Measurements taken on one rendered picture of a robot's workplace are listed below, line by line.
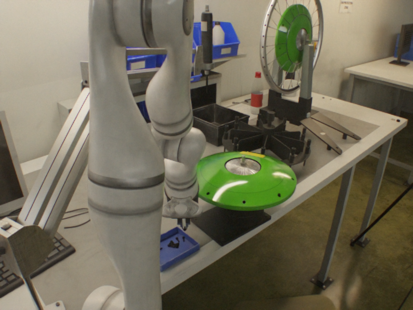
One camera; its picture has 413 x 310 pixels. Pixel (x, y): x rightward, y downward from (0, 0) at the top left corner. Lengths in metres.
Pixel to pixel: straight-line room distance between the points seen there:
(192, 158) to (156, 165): 0.23
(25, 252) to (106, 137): 0.36
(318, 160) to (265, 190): 0.59
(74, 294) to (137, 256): 0.49
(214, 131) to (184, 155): 0.87
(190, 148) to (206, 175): 0.35
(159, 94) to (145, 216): 0.17
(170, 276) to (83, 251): 0.26
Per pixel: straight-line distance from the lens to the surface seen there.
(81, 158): 0.72
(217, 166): 0.97
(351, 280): 2.26
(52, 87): 1.56
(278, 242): 2.39
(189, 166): 0.62
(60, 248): 0.99
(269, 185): 0.91
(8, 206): 1.16
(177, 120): 0.51
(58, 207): 0.71
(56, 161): 0.68
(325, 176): 1.34
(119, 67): 0.39
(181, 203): 0.74
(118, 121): 0.37
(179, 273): 0.88
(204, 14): 1.13
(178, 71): 0.42
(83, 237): 1.04
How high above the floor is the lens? 1.56
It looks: 27 degrees down
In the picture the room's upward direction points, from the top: straight up
